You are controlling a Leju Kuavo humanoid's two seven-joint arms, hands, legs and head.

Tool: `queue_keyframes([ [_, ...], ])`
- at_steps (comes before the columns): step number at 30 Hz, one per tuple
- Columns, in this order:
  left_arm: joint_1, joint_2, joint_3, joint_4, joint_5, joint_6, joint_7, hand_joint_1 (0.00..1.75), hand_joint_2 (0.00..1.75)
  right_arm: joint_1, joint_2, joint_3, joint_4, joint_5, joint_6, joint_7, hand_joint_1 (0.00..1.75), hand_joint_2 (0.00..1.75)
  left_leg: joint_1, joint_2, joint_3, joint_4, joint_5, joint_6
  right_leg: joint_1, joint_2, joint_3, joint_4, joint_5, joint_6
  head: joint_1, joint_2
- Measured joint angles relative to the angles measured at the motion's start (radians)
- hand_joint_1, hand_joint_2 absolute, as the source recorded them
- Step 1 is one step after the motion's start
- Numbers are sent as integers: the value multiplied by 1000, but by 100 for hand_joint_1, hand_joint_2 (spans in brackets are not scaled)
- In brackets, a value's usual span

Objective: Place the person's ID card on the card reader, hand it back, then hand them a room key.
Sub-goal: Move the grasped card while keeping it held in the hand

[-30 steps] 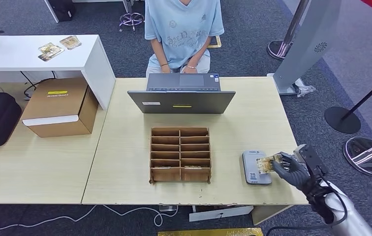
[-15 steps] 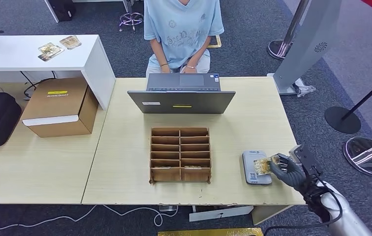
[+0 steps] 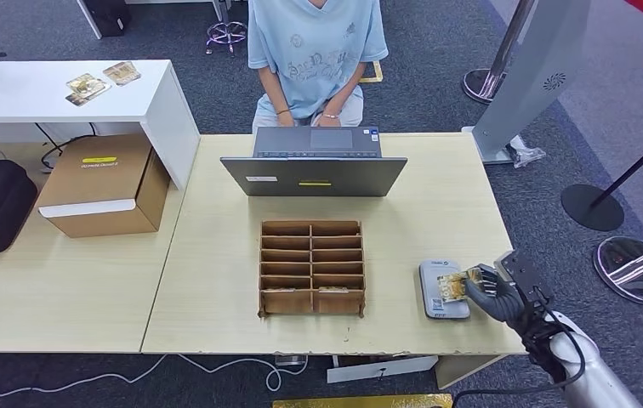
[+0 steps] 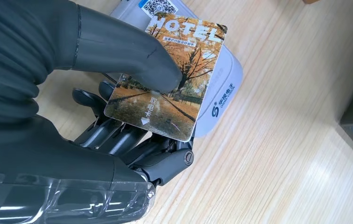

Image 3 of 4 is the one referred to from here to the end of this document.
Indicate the gold floor tape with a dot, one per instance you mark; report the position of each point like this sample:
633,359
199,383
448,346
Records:
366,402

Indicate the grey laptop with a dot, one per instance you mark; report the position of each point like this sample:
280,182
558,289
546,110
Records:
313,177

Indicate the brown cardboard box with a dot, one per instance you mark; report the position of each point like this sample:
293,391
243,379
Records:
99,183

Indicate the gold room key card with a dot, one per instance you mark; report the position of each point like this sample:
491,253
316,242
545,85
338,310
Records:
333,290
279,290

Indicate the grey card reader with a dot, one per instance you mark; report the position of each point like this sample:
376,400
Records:
431,307

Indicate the grey power adapter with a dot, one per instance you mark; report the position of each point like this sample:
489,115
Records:
290,360

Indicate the chrome stool base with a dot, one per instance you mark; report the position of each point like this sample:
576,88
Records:
227,31

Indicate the person's left hand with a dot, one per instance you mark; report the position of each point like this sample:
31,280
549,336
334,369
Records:
330,120

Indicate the person's right hand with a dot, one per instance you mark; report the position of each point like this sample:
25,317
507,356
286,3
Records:
286,119

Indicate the cardboard card organiser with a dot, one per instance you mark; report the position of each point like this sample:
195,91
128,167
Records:
310,304

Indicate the patterned gold ID card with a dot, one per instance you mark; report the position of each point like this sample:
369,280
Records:
452,286

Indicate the clear plastic wrap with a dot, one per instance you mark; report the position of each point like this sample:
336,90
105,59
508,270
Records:
526,153

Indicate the black stanchion post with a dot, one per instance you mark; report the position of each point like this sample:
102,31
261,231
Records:
589,208

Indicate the silver kiosk stand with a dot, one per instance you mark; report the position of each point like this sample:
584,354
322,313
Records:
530,73

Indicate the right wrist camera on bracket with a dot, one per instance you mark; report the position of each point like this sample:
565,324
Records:
524,276

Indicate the white desk foot plate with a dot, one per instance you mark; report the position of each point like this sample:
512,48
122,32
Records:
380,370

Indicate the white side table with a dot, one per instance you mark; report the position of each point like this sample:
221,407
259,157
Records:
28,93

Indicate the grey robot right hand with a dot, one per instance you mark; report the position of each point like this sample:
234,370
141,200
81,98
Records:
496,301

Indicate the person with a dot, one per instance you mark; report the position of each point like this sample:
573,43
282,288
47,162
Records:
316,50

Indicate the chrome stanchion post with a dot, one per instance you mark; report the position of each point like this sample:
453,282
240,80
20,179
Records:
634,270
488,81

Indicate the black computer tower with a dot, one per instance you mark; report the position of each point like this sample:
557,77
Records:
107,17

